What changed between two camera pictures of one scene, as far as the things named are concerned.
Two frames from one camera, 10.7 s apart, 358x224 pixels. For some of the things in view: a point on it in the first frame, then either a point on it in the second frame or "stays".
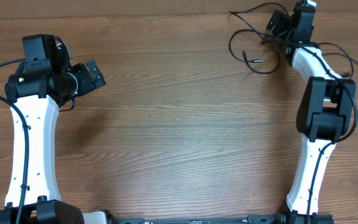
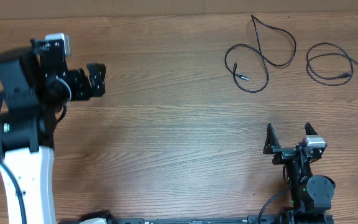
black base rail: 257,218 stays
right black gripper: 281,21 to 271,147
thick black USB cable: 257,31 to 263,57
